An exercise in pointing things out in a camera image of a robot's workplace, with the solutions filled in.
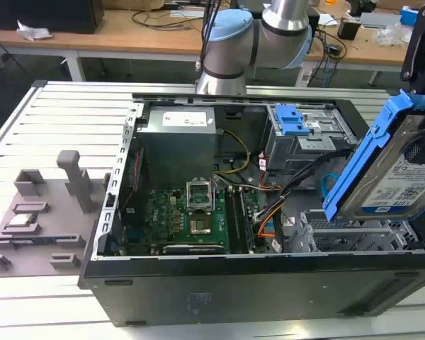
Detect silver drive cage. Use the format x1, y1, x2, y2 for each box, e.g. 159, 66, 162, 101
263, 103, 358, 173

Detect yellow black power wires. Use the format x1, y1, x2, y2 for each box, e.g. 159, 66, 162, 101
212, 129, 252, 175

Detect CPU chip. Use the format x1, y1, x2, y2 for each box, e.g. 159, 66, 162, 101
6, 213, 34, 228

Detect black RAM slots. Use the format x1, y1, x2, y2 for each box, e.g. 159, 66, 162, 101
225, 186, 255, 254

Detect orange disk wire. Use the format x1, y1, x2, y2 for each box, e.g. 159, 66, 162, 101
256, 211, 281, 239

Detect CPU socket with open cover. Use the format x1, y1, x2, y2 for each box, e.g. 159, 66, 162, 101
186, 179, 213, 213

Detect black box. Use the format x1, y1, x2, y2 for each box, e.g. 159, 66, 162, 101
0, 0, 105, 35

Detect silver disk bay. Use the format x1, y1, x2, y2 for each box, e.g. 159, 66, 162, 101
282, 208, 425, 254

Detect wooden workbench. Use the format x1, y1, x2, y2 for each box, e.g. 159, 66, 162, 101
0, 0, 425, 86

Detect black sleeved disk wire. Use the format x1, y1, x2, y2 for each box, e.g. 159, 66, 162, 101
253, 150, 351, 223

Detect hard disk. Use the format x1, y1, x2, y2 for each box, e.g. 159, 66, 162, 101
322, 89, 425, 223

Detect blue box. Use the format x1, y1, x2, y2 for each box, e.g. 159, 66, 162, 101
399, 7, 421, 26

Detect small black device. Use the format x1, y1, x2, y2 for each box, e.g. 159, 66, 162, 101
336, 19, 361, 40

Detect green motherboard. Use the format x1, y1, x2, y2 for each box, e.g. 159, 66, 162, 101
122, 187, 270, 255

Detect grey parts rack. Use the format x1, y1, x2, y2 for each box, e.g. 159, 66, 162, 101
0, 150, 111, 278

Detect crumpled white plastic wrap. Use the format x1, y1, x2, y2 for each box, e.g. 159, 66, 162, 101
16, 19, 54, 42

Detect blue data cable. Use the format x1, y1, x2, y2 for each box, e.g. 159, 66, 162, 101
319, 173, 338, 200

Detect grey power supply unit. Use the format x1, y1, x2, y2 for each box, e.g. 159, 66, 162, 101
140, 106, 220, 180

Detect blue empty disk carrier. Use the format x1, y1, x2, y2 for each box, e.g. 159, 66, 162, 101
274, 103, 310, 136

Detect black open PC case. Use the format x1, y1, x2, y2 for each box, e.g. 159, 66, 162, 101
78, 92, 425, 327

